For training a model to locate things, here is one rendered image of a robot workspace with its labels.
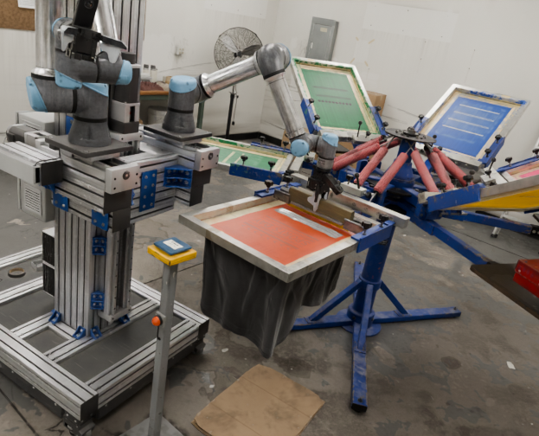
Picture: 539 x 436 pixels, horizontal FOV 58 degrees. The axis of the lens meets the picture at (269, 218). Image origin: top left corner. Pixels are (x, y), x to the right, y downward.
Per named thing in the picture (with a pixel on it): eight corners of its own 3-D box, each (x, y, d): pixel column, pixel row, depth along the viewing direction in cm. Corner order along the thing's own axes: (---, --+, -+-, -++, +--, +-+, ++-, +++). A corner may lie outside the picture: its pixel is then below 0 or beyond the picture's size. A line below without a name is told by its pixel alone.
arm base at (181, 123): (154, 126, 219) (156, 104, 215) (176, 123, 231) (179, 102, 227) (180, 134, 212) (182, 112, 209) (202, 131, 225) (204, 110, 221)
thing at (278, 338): (272, 358, 197) (291, 267, 181) (265, 354, 199) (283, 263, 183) (332, 318, 231) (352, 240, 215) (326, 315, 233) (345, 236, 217)
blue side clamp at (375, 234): (357, 253, 205) (362, 238, 203) (348, 248, 208) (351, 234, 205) (389, 237, 228) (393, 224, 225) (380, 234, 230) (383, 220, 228)
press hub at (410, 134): (368, 349, 304) (431, 139, 253) (318, 318, 325) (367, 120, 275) (396, 326, 333) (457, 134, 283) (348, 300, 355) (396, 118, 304)
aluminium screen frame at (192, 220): (286, 283, 169) (289, 273, 168) (177, 222, 201) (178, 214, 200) (388, 234, 228) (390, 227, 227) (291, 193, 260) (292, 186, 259)
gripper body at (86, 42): (99, 66, 127) (87, 58, 136) (105, 32, 124) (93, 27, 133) (68, 58, 122) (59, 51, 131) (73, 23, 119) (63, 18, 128)
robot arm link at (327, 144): (323, 131, 221) (341, 134, 219) (317, 153, 225) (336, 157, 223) (319, 133, 214) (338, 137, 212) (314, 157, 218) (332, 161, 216)
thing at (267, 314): (268, 362, 196) (286, 269, 179) (193, 310, 220) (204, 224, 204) (272, 359, 198) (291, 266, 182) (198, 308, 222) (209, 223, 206)
